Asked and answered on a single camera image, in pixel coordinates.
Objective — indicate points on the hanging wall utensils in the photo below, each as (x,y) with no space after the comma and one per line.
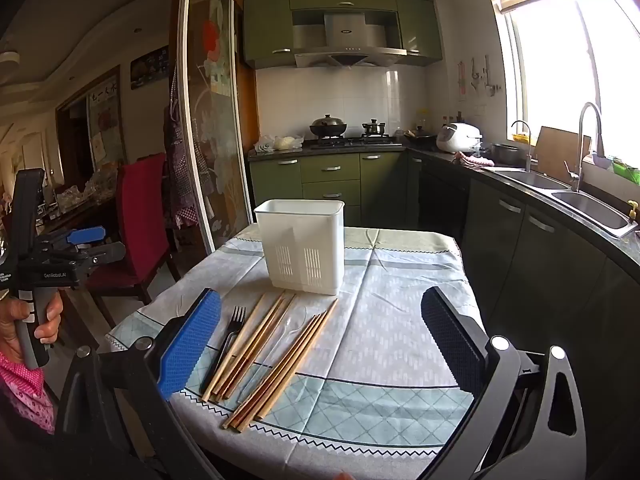
(477,77)

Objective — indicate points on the green upper kitchen cabinets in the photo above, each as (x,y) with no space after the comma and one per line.
(265,25)

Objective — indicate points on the steel double sink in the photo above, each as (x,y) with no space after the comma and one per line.
(585,207)

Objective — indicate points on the small chrome faucet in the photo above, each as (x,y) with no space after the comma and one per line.
(527,155)

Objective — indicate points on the green lower kitchen cabinets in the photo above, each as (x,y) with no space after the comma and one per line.
(330,170)

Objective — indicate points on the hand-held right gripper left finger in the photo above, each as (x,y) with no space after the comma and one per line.
(192,345)

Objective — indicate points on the green kitchen cabinets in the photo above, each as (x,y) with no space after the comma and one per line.
(265,25)
(330,170)

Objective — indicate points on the clear plastic spoon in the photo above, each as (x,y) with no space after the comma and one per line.
(300,322)

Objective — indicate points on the dark wall poster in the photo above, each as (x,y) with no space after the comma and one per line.
(150,66)

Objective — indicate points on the white plastic bag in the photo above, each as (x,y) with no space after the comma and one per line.
(280,143)

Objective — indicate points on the checked hanging apron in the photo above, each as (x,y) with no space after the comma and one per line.
(177,170)

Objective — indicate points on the steel range hood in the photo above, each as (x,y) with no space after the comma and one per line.
(350,35)

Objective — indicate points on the black wok with lid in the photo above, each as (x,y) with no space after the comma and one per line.
(328,127)

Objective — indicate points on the wooden cutting board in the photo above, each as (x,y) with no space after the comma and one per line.
(557,152)

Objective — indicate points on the white plastic utensil holder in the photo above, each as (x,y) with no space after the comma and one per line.
(300,232)

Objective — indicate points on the black gas stove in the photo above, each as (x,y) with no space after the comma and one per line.
(350,142)

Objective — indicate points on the white rice cooker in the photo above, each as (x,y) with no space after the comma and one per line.
(457,137)

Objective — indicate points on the tall chrome faucet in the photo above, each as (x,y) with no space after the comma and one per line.
(581,150)

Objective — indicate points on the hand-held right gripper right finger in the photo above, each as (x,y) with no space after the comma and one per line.
(452,345)

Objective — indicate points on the pale wall poster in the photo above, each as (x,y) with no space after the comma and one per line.
(106,120)

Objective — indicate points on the red upholstered chair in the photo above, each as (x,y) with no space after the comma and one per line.
(142,210)

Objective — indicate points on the pile of wooden chopsticks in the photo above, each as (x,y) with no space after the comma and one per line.
(287,360)

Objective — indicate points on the frosted glass sliding door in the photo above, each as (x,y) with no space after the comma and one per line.
(220,135)

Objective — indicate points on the black plastic fork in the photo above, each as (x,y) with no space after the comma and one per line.
(235,322)

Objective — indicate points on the dark metal pot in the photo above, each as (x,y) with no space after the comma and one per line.
(506,154)

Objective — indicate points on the person's left forearm pink sleeve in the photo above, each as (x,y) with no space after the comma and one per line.
(27,395)

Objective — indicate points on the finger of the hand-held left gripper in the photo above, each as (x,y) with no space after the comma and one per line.
(85,234)
(107,251)

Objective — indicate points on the cluttered dining table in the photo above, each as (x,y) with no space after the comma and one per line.
(85,200)

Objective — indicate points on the pale blue patterned tablecloth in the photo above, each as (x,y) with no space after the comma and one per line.
(400,310)

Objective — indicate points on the person's left hand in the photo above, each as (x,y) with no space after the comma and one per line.
(47,317)

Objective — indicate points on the pink cloth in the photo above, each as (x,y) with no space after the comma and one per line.
(475,160)

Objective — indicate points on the yellow windowsill object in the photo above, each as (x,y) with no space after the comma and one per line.
(521,136)

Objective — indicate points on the black frying pan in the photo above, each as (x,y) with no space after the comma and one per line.
(420,135)

